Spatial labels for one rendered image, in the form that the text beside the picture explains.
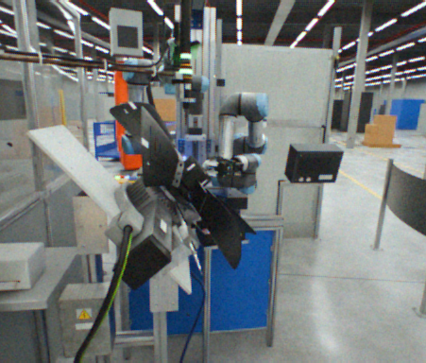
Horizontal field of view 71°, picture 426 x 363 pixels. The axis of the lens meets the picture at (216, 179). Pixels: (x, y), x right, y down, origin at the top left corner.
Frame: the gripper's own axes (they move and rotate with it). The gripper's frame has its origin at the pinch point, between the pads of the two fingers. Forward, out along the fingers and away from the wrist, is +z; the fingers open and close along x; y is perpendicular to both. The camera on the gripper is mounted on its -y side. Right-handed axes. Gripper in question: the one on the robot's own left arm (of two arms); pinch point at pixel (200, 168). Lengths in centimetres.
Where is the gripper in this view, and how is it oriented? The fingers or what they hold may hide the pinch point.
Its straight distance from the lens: 127.4
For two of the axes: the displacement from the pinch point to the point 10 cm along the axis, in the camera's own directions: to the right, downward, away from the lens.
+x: -1.0, 9.5, 3.1
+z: -7.1, 1.5, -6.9
